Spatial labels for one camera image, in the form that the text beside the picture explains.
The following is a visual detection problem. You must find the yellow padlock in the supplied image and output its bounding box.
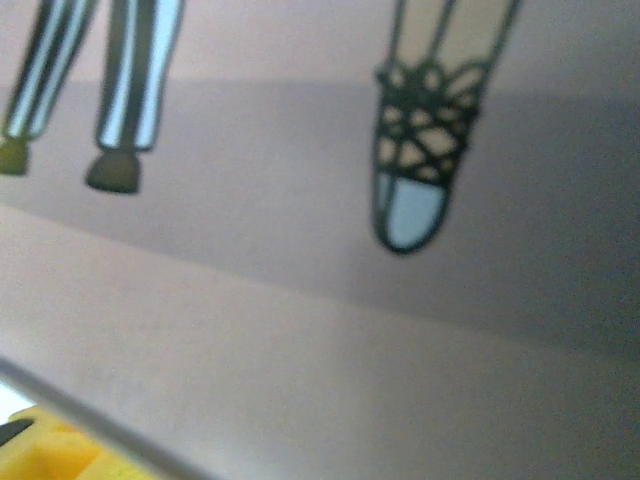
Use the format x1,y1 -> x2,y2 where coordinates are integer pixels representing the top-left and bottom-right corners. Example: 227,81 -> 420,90
0,356 -> 214,480

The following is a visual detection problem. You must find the pink tin with cartoon couple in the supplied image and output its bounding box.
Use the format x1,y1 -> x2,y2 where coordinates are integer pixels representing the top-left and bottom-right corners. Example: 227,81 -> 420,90
0,0 -> 640,347

